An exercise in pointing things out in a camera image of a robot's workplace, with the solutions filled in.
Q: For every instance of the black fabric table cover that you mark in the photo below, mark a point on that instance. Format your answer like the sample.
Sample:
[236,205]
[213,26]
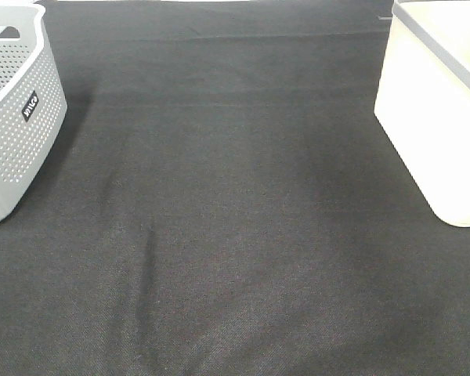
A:
[221,200]

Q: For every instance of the white plastic storage bin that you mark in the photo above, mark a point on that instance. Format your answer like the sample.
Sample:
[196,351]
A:
[423,101]

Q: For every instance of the grey perforated plastic basket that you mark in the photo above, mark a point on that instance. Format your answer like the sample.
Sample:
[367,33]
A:
[32,102]

